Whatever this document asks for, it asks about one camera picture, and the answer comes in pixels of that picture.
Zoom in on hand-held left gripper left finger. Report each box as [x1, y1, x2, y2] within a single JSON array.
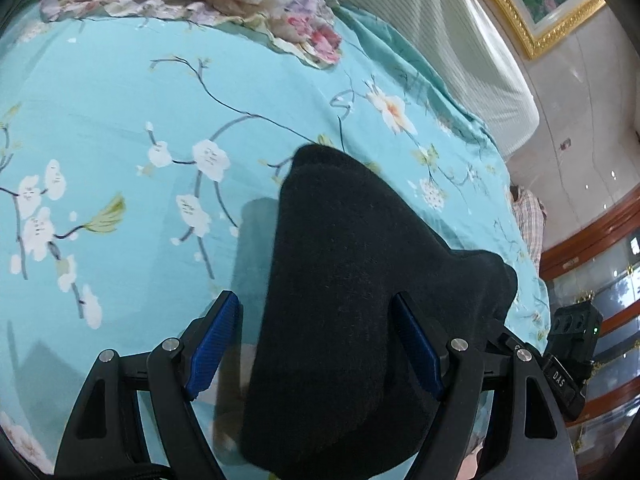
[[52, 290, 245, 480]]

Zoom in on plaid cloth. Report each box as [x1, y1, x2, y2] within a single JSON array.
[[510, 185, 548, 263]]

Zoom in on turquoise floral bed sheet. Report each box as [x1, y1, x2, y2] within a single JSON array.
[[0, 0, 551, 480]]

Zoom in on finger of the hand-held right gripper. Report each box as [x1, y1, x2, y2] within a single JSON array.
[[484, 329, 547, 363]]

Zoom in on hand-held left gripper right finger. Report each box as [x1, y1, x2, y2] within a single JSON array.
[[391, 291, 577, 480]]

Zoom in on black pants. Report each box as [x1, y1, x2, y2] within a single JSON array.
[[239, 144, 518, 478]]

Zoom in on wooden glass cabinet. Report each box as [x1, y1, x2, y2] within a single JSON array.
[[537, 200, 640, 456]]

